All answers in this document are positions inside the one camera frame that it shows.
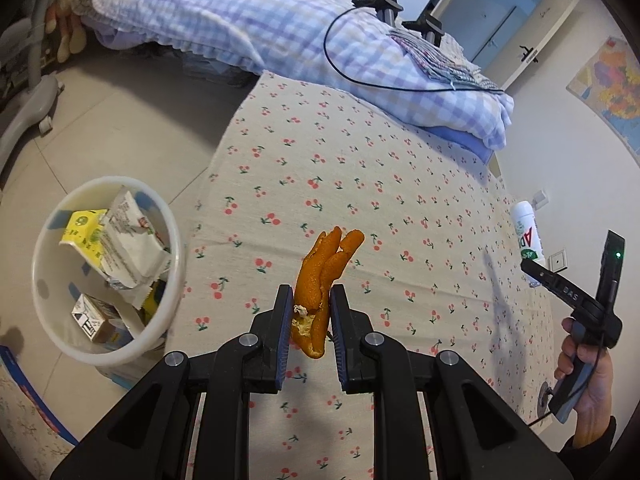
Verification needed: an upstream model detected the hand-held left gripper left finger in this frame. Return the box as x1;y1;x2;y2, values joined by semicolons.
50;284;293;480

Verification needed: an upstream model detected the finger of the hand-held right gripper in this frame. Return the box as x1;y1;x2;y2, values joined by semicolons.
520;259;596;318

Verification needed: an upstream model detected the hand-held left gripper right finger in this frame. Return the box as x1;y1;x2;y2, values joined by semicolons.
330;284;573;480

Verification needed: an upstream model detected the white bottle green label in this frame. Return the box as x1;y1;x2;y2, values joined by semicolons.
510;200;548;288

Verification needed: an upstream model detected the orange peel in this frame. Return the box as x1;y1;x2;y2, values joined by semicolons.
290;226;365;360

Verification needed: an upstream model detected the white round bin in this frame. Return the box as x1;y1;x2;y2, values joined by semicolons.
31;176;186;367

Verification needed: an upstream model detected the person's right forearm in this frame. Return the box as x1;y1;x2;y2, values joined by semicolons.
557;417;618;466

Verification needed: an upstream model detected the person's right hand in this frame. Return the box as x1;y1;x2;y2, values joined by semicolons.
555;317;615;448

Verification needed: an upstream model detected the small yellow packet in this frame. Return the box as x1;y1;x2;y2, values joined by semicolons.
140;280;168;326

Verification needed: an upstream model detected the cherry print bedsheet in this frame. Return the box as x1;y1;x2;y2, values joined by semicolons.
180;71;556;480

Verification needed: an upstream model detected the purple duvet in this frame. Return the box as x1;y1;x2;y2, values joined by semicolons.
425;122;496;165

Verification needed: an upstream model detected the crumpled white wrapper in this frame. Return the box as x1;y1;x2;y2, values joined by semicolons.
97;185;172;311

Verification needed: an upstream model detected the small white printed box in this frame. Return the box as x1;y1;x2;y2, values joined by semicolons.
70;292;121;346

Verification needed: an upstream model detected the yellow snack bag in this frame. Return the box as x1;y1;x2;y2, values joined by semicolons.
59;209;110;271

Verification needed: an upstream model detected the folded striped cloth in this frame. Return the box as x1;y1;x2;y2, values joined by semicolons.
387;27;483;83

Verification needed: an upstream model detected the white door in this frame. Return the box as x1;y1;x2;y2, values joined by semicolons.
495;0;583;91

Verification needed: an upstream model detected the floral storage box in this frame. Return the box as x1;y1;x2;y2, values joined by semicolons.
0;345;81;466

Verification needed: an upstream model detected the purple checked blanket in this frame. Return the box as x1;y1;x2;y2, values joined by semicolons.
82;0;515;151

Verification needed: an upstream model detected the grey wheeled stand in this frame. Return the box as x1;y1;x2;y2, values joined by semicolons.
0;0;66;171

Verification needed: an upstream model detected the beige plush toy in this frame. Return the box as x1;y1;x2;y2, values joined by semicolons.
42;0;86;63

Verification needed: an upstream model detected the wall map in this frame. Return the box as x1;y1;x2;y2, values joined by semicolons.
566;36;640;156

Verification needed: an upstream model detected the black cable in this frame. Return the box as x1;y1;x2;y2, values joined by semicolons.
322;2;506;93

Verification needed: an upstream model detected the black camera stand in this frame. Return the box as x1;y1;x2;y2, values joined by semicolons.
352;0;405;23
402;16;443;48

